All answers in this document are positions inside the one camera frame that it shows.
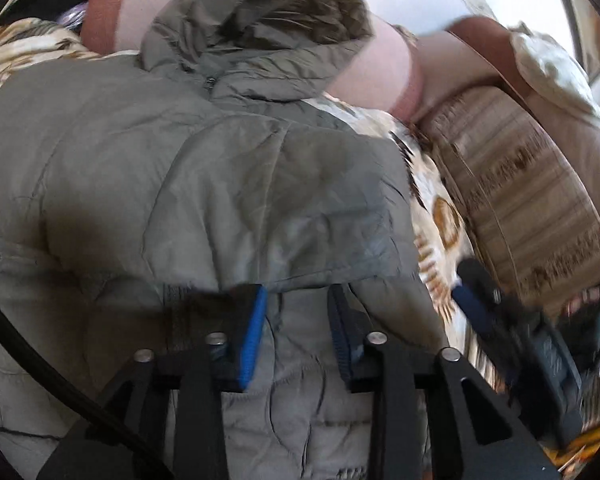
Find grey-green quilted hooded jacket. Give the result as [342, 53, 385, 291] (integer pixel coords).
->
[0, 0, 448, 480]

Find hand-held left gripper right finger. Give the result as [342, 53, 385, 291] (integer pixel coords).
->
[327, 284, 561, 480]

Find striped brown cushion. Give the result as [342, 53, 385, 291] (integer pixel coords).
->
[420, 85, 600, 321]

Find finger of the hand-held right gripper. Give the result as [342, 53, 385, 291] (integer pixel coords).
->
[452, 257, 523, 343]

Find pink sofa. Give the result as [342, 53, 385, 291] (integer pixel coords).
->
[80, 0, 600, 196]

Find leaf print blanket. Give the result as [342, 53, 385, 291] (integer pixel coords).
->
[0, 17, 511, 396]

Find white patterned cushion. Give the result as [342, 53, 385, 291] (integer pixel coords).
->
[510, 22, 600, 136]

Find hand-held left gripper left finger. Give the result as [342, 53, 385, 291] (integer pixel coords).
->
[37, 284, 269, 480]

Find black cable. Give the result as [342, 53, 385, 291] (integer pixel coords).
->
[0, 287, 176, 480]

